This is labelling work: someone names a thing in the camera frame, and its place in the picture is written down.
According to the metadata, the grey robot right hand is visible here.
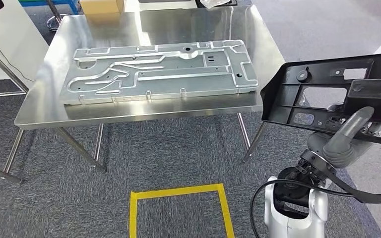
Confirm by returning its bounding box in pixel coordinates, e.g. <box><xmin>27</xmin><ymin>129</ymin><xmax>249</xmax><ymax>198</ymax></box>
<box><xmin>307</xmin><ymin>102</ymin><xmax>381</xmax><ymax>169</ymax></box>

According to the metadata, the black plastic car part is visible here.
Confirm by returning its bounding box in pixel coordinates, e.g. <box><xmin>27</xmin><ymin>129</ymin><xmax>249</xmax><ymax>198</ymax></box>
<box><xmin>260</xmin><ymin>52</ymin><xmax>381</xmax><ymax>147</ymax></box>

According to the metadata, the stainless steel workbench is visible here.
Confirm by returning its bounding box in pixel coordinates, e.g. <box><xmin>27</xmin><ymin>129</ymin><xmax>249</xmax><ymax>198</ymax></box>
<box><xmin>0</xmin><ymin>4</ymin><xmax>287</xmax><ymax>184</ymax></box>

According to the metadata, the machined aluminium plate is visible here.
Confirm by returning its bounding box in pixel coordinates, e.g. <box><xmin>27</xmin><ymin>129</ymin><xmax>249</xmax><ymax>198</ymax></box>
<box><xmin>59</xmin><ymin>39</ymin><xmax>259</xmax><ymax>106</ymax></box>

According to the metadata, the clear plastic bag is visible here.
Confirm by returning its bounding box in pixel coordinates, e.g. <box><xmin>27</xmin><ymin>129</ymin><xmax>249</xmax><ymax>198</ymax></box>
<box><xmin>199</xmin><ymin>0</ymin><xmax>232</xmax><ymax>9</ymax></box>

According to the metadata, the cardboard box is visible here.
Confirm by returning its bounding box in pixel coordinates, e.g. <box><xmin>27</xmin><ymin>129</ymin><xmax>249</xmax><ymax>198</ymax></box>
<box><xmin>79</xmin><ymin>0</ymin><xmax>126</xmax><ymax>15</ymax></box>

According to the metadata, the white cabinet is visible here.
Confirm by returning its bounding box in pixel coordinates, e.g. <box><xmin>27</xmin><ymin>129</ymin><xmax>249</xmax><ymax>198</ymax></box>
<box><xmin>0</xmin><ymin>0</ymin><xmax>50</xmax><ymax>81</ymax></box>

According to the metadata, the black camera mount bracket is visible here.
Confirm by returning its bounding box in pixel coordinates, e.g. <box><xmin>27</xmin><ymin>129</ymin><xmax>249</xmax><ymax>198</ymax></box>
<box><xmin>325</xmin><ymin>164</ymin><xmax>381</xmax><ymax>205</ymax></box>

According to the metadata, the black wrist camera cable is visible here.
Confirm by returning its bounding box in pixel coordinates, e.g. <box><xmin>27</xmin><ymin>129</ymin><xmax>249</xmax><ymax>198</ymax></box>
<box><xmin>250</xmin><ymin>178</ymin><xmax>356</xmax><ymax>238</ymax></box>

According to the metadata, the thin dark cabinet cable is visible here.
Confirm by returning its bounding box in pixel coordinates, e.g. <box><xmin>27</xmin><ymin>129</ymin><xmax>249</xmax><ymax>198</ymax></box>
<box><xmin>0</xmin><ymin>33</ymin><xmax>35</xmax><ymax>83</ymax></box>

